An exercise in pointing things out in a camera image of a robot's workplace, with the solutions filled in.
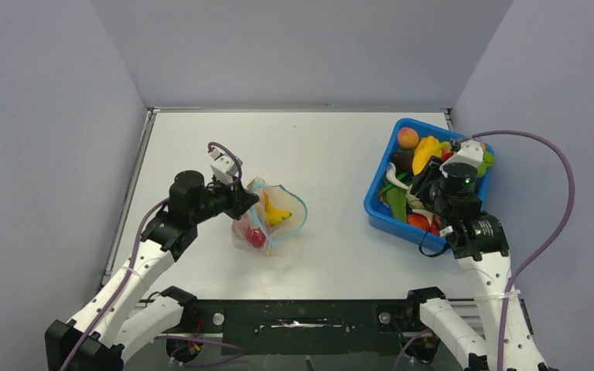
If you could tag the yellow toy banana bunch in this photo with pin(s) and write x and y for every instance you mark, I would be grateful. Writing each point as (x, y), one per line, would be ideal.
(274, 215)

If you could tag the toy peach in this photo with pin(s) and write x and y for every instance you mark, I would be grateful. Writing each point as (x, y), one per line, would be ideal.
(408, 138)

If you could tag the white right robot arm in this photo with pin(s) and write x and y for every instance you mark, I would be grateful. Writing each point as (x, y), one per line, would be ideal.
(479, 245)

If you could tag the blue plastic bin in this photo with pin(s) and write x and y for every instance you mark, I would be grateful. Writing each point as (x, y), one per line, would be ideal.
(422, 227)

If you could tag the clear zip top bag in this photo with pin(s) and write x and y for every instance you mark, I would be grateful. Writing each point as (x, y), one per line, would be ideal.
(255, 217)

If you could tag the green toy pea pod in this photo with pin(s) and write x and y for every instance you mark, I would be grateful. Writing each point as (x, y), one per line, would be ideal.
(397, 203)

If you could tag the green bumpy toy fruit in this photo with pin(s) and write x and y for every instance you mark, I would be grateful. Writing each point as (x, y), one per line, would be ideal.
(485, 165)

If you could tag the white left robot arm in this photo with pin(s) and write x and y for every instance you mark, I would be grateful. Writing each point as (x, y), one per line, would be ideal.
(104, 334)

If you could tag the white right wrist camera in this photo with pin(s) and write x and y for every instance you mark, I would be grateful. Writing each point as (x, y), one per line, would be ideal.
(468, 152)

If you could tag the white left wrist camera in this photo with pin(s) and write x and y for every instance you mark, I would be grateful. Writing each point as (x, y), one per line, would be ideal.
(223, 166)

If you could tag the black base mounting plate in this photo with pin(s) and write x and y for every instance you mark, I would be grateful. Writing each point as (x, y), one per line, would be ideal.
(306, 327)

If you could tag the dark purple toy plum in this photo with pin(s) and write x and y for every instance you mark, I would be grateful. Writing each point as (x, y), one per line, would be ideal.
(402, 160)

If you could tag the red toy apple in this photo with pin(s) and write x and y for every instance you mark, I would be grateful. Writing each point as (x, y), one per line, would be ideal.
(255, 238)

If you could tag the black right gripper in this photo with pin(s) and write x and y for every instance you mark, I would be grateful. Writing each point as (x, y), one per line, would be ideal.
(431, 172)

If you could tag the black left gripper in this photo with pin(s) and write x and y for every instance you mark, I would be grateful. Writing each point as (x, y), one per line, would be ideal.
(240, 199)

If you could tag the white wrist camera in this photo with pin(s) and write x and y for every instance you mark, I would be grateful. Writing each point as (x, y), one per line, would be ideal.
(468, 152)
(223, 166)

